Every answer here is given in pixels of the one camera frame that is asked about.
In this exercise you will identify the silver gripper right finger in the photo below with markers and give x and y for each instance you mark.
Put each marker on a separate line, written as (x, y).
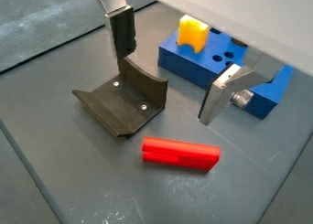
(229, 88)

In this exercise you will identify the red square-circle peg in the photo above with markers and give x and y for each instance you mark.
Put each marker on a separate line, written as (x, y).
(169, 152)

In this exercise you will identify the black curved fixture stand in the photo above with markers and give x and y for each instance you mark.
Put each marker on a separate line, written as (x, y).
(128, 101)

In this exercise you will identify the yellow arch block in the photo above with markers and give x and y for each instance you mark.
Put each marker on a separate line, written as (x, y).
(193, 33)

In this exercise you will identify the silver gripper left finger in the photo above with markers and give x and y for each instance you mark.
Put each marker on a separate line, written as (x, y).
(121, 22)

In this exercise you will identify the brown cylinder peg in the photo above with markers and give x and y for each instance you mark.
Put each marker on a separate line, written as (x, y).
(240, 43)

